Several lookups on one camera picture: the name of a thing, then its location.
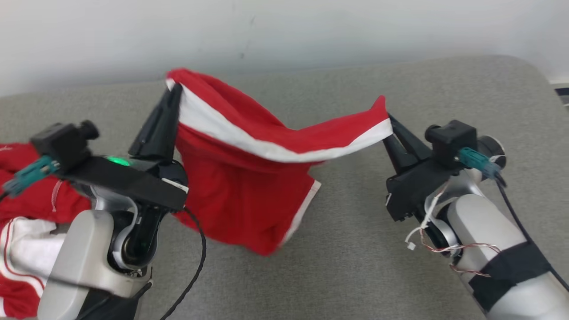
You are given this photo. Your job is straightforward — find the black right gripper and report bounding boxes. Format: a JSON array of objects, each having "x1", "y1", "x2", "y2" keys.
[{"x1": 383, "y1": 114, "x2": 464, "y2": 222}]

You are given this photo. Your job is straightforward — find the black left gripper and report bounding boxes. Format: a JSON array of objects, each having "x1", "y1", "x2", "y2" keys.
[{"x1": 61, "y1": 84, "x2": 190, "y2": 212}]

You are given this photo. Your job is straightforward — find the red shorts with white trim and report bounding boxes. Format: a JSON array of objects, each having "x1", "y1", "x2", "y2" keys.
[{"x1": 165, "y1": 68, "x2": 394, "y2": 256}]

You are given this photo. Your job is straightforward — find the red jersey with white sleeves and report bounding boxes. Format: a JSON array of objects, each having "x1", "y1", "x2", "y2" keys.
[{"x1": 0, "y1": 142, "x2": 92, "y2": 320}]

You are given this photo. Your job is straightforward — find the grey fabric sofa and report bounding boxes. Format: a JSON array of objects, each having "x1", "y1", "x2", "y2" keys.
[{"x1": 0, "y1": 54, "x2": 569, "y2": 320}]

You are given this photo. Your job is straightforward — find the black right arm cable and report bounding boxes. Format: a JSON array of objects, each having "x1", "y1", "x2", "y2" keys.
[{"x1": 493, "y1": 172, "x2": 569, "y2": 292}]

